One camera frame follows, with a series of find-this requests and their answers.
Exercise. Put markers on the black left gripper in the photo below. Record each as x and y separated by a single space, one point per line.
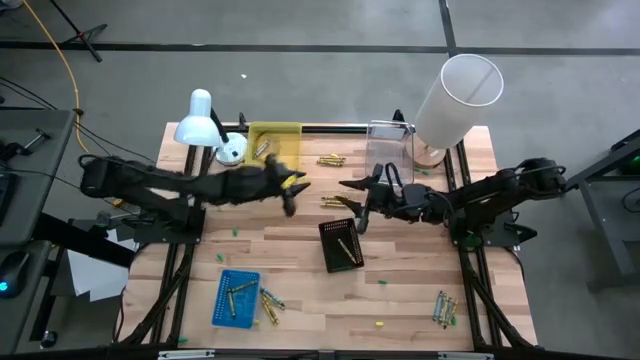
260 185

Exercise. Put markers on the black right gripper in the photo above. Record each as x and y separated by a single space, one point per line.
400 202

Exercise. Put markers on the yellow plastic bin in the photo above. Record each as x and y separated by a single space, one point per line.
285 140

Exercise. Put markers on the green-tipped yellow-wrapped crayon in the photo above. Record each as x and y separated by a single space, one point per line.
347 251

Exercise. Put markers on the black plastic basket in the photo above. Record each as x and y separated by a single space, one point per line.
330 250

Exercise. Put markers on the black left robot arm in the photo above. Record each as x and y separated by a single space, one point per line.
150 182

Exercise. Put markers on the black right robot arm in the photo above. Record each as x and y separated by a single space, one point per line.
490 192

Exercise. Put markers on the clear plastic container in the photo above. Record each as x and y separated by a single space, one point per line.
387 147

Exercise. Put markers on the white desk lamp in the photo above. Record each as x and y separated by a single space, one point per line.
197 122

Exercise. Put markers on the blue crayon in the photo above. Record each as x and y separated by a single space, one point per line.
443 309
272 298

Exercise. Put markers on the white cylinder shade lamp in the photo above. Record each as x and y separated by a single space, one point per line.
450 115

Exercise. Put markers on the blue plastic basket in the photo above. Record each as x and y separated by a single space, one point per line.
245 312

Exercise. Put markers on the white paper sheets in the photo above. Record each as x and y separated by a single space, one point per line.
95 280

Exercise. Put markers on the black desk beam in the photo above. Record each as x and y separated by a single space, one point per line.
75 237

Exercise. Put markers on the dark grey cart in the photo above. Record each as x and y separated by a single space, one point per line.
615 215

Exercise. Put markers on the black tripod stand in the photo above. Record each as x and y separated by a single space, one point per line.
80 36

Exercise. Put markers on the black desk clamp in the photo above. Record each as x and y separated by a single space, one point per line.
35 141

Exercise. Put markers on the black caster wheel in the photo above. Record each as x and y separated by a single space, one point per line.
49 339

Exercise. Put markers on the black computer mouse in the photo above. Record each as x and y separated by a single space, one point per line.
14 272

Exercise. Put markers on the dark grey low desk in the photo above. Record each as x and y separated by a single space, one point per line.
20 320

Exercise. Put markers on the black table back rail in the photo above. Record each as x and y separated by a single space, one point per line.
350 128

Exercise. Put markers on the black table rail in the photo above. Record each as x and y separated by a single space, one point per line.
280 355
350 128

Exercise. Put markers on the black right frame rails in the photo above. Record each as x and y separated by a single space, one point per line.
451 172

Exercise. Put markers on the black frame rails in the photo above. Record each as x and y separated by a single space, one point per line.
451 172
189 250

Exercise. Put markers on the black left frame rails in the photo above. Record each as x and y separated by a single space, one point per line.
189 250

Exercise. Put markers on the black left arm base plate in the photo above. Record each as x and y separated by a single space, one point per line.
150 236

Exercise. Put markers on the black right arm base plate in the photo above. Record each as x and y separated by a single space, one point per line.
525 234

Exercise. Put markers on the black table front rail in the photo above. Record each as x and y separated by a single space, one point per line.
280 355

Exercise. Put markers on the silver frame bracket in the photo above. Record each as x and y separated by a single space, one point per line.
186 354
465 356

